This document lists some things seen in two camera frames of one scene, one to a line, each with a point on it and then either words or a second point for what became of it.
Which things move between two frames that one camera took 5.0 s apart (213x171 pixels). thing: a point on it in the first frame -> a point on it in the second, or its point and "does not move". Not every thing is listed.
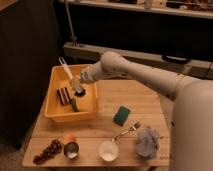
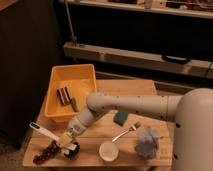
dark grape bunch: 50,151 does not move
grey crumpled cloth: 147,143 does not move
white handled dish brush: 78,91 -> 71,150
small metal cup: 71,150 does not move
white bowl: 108,150 does not move
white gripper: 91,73 -> 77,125
